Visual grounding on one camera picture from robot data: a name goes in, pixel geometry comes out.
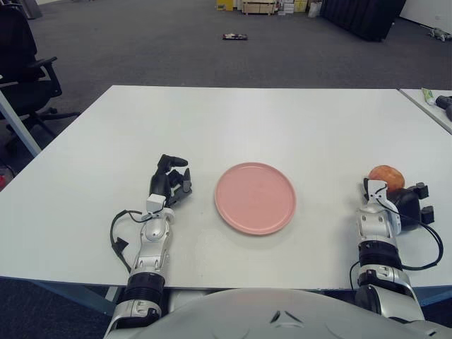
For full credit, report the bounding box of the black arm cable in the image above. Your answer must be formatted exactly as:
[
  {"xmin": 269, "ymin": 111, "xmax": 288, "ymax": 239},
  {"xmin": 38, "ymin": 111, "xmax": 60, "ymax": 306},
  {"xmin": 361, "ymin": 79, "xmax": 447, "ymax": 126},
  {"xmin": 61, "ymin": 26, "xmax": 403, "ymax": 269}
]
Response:
[
  {"xmin": 349, "ymin": 192, "xmax": 444, "ymax": 290},
  {"xmin": 109, "ymin": 210, "xmax": 153, "ymax": 273}
]

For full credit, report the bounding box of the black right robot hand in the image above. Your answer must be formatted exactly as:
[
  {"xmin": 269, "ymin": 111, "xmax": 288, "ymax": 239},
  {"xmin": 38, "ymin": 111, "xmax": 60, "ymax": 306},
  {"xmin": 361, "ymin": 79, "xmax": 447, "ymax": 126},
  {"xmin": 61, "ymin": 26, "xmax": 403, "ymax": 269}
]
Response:
[{"xmin": 363, "ymin": 178, "xmax": 434, "ymax": 232}]

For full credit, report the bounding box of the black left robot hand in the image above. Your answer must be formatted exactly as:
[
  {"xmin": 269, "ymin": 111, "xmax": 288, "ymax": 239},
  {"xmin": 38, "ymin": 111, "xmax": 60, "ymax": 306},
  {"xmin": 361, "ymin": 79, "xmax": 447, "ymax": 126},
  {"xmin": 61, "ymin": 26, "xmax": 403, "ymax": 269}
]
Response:
[{"xmin": 149, "ymin": 153, "xmax": 194, "ymax": 208}]

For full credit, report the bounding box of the black office chair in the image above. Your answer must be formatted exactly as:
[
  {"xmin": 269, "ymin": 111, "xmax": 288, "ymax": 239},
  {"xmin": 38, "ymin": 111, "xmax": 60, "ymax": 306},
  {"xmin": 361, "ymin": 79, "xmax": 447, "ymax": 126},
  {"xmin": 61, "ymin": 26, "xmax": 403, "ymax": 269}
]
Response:
[{"xmin": 0, "ymin": 3, "xmax": 81, "ymax": 149}]

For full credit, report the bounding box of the grey robot torso shell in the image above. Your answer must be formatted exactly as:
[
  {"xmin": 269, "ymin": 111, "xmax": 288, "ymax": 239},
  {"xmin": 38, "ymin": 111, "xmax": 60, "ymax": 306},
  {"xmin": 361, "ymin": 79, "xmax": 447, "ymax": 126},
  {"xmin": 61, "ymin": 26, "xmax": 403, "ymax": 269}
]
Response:
[{"xmin": 105, "ymin": 287, "xmax": 452, "ymax": 339}]

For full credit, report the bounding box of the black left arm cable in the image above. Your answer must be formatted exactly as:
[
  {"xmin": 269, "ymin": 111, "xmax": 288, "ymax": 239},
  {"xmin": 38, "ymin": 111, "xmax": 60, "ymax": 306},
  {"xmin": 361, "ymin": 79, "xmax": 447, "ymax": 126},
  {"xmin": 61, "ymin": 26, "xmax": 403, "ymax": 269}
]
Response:
[{"xmin": 109, "ymin": 210, "xmax": 153, "ymax": 273}]

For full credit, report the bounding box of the grey slanted desk leg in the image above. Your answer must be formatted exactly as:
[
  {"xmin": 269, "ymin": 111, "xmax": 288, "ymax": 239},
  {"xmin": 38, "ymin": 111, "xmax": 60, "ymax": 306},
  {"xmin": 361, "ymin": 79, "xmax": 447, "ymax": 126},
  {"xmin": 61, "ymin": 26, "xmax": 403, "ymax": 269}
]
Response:
[{"xmin": 0, "ymin": 86, "xmax": 42, "ymax": 157}]

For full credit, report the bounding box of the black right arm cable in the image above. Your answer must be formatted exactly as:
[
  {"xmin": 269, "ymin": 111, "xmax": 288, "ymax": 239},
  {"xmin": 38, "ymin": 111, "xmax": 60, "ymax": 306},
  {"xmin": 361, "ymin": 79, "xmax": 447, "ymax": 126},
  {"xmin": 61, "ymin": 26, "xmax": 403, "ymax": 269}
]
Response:
[{"xmin": 349, "ymin": 192, "xmax": 444, "ymax": 290}]

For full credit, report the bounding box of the red yellow apple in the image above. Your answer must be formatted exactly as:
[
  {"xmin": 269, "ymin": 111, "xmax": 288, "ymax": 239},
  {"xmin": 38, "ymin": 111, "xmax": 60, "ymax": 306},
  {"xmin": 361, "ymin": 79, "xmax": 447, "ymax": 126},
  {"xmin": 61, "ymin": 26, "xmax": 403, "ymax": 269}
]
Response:
[{"xmin": 368, "ymin": 165, "xmax": 405, "ymax": 194}]

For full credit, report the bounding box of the wooden pallet crate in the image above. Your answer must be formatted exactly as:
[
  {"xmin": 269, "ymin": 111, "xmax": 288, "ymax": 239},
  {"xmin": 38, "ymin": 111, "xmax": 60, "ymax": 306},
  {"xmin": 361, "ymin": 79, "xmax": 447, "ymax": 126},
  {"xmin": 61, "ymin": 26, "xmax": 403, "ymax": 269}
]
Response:
[{"xmin": 242, "ymin": 0, "xmax": 276, "ymax": 16}]

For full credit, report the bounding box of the blue table frame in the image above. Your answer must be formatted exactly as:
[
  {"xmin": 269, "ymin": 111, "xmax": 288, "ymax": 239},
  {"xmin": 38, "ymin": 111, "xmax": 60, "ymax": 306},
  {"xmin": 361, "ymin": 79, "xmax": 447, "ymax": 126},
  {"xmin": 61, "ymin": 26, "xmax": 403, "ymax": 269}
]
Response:
[{"xmin": 0, "ymin": 277, "xmax": 452, "ymax": 314}]

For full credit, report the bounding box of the pink round plate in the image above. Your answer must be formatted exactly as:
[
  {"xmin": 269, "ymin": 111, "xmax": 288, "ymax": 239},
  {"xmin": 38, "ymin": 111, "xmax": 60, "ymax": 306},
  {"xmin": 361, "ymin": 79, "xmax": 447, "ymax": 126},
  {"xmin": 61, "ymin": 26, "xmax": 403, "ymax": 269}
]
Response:
[{"xmin": 214, "ymin": 162, "xmax": 297, "ymax": 237}]

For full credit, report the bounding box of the black draped curtain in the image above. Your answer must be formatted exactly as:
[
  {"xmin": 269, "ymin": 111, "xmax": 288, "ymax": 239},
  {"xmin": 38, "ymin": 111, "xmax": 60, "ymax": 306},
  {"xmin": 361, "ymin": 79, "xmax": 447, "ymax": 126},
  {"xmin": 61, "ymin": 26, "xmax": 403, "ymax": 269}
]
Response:
[{"xmin": 319, "ymin": 0, "xmax": 407, "ymax": 42}]

